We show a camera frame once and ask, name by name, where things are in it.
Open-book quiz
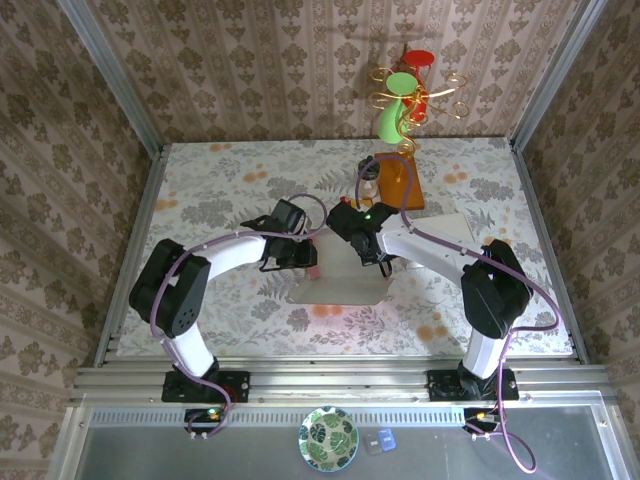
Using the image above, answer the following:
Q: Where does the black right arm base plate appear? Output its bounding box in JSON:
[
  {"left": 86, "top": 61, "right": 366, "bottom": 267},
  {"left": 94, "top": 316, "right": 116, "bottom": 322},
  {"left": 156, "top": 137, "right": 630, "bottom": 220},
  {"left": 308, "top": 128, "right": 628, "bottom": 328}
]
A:
[{"left": 427, "top": 368, "right": 520, "bottom": 402}]

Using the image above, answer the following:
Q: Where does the glass jar with black lid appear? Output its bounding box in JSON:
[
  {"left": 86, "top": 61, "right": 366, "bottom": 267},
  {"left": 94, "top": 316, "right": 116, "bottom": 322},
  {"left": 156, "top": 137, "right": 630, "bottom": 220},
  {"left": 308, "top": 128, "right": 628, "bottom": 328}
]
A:
[{"left": 356, "top": 157, "right": 381, "bottom": 200}]

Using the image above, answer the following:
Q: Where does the pink paper box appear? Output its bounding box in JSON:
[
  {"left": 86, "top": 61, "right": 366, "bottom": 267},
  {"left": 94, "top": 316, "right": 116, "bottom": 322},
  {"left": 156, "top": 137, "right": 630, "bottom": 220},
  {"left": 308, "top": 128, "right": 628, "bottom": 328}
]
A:
[{"left": 287, "top": 227, "right": 395, "bottom": 307}]

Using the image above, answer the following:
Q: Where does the white paper box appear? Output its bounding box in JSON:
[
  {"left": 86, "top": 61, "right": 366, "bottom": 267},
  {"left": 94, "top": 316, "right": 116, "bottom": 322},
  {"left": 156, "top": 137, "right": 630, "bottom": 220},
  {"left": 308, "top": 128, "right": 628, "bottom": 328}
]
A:
[{"left": 399, "top": 212, "right": 475, "bottom": 274}]

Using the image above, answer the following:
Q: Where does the aluminium frame post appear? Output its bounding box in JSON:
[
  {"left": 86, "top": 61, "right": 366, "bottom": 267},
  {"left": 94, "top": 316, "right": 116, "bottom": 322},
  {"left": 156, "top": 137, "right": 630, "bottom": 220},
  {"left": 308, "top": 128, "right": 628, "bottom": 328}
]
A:
[
  {"left": 57, "top": 0, "right": 166, "bottom": 156},
  {"left": 509, "top": 0, "right": 609, "bottom": 151}
]

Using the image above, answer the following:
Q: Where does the grey slotted cable duct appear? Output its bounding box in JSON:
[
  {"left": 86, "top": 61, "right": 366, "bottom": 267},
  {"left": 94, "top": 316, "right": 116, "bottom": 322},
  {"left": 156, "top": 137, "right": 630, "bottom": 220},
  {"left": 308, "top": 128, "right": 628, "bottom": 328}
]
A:
[{"left": 89, "top": 407, "right": 596, "bottom": 426}]

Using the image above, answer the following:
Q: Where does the aluminium table side rail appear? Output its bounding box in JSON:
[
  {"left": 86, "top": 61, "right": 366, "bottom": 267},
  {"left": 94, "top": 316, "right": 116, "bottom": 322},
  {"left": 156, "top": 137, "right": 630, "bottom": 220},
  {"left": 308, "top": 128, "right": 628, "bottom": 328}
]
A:
[
  {"left": 509, "top": 139, "right": 591, "bottom": 364},
  {"left": 94, "top": 144, "right": 169, "bottom": 369}
]

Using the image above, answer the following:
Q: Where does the leaf pattern bowl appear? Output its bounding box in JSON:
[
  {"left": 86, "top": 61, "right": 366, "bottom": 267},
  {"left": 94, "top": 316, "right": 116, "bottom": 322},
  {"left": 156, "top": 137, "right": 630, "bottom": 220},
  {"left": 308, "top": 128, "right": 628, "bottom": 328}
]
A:
[{"left": 298, "top": 405, "right": 360, "bottom": 472}]

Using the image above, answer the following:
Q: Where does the floral tablecloth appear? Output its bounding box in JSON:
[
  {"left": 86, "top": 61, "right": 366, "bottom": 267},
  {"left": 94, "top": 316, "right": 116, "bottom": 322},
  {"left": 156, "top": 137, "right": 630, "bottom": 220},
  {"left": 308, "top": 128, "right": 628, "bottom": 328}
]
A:
[{"left": 117, "top": 137, "right": 574, "bottom": 359}]

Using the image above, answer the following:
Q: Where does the small black controller board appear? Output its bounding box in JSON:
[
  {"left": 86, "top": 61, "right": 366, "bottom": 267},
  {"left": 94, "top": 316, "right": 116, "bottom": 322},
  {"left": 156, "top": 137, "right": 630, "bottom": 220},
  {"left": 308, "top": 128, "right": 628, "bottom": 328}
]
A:
[
  {"left": 462, "top": 407, "right": 506, "bottom": 435},
  {"left": 183, "top": 407, "right": 227, "bottom": 435}
]

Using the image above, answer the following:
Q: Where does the long aluminium frame rail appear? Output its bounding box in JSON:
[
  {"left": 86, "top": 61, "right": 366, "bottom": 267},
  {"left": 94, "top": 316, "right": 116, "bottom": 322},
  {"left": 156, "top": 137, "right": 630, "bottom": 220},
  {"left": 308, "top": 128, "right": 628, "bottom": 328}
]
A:
[{"left": 69, "top": 363, "right": 614, "bottom": 406}]

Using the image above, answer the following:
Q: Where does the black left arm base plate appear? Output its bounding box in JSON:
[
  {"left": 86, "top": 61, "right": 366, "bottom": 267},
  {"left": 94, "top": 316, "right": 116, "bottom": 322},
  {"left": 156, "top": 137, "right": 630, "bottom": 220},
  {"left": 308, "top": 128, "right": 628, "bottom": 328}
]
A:
[{"left": 160, "top": 370, "right": 251, "bottom": 404}]

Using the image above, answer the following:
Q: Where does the gold wire stand, wooden base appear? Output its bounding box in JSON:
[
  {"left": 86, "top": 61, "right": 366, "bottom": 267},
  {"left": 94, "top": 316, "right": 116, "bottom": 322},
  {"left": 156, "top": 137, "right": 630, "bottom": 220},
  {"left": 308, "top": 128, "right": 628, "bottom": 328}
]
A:
[{"left": 368, "top": 64, "right": 470, "bottom": 213}]

